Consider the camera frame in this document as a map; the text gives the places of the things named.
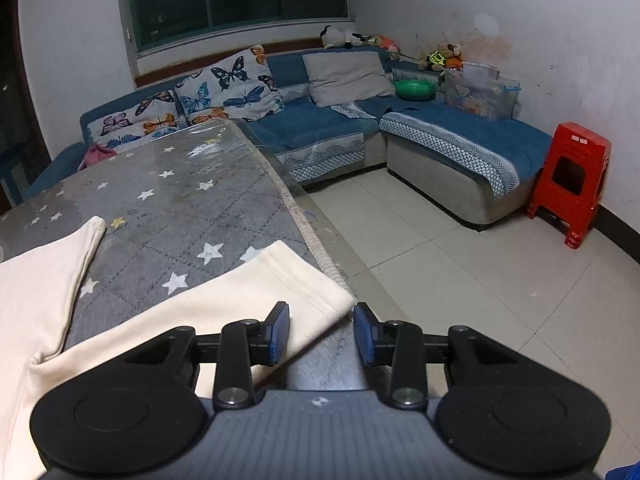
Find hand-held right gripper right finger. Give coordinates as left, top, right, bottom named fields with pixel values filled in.
left=353, top=303, right=525, bottom=409

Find clear plastic storage box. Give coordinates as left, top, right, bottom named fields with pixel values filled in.
left=443, top=61, right=521, bottom=122

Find cream pants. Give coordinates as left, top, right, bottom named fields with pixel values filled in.
left=0, top=216, right=355, bottom=480

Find grey pillow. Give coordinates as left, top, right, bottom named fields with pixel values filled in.
left=301, top=51, right=397, bottom=109

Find brown plush bear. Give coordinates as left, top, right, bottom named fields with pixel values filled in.
left=417, top=43, right=466, bottom=73

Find green plastic basin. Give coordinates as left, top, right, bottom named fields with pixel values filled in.
left=394, top=79, right=437, bottom=101

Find grey star quilted table cover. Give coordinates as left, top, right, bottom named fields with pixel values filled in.
left=0, top=119, right=358, bottom=351

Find window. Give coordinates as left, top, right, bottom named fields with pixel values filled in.
left=116, top=0, right=357, bottom=58

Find red plastic stool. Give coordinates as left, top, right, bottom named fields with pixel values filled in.
left=524, top=122, right=613, bottom=250

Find black and white plush toy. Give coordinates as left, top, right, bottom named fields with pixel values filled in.
left=320, top=25, right=365, bottom=51

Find butterfly print cushion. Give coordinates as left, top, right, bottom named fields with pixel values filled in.
left=175, top=44, right=287, bottom=127
left=90, top=89, right=182, bottom=150

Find blue corner sofa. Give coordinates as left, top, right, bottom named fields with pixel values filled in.
left=22, top=45, right=555, bottom=233

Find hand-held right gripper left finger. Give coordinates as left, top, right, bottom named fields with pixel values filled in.
left=123, top=301, right=291, bottom=409

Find pink cloth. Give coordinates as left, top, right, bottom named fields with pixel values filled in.
left=77, top=143, right=118, bottom=172

